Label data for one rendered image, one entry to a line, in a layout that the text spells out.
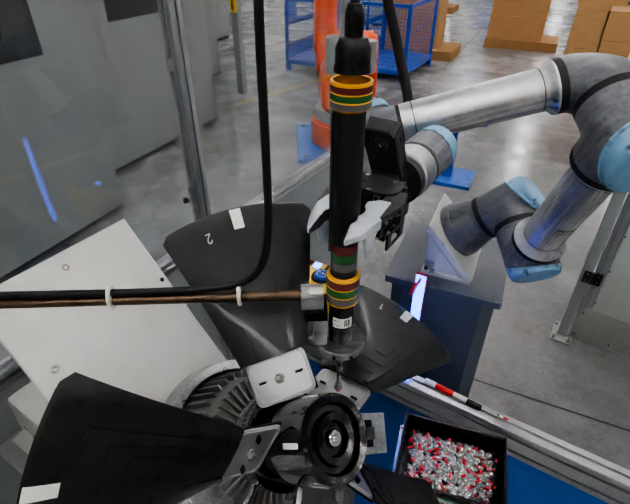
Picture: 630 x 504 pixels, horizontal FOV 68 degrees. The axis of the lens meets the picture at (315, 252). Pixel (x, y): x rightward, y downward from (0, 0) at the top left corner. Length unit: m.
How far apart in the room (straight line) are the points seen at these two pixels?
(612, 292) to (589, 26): 5.74
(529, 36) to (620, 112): 8.88
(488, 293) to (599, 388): 1.43
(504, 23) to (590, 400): 7.98
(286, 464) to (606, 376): 2.22
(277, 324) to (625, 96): 0.63
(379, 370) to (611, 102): 0.55
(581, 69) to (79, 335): 0.90
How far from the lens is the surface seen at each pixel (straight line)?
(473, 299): 1.28
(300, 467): 0.65
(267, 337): 0.69
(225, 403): 0.76
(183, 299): 0.63
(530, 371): 2.58
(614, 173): 0.87
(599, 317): 2.74
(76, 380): 0.51
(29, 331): 0.80
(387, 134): 0.58
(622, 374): 2.78
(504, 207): 1.23
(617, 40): 8.03
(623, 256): 2.54
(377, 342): 0.85
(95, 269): 0.84
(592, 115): 0.89
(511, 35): 9.74
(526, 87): 0.91
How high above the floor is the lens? 1.78
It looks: 35 degrees down
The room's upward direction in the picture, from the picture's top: straight up
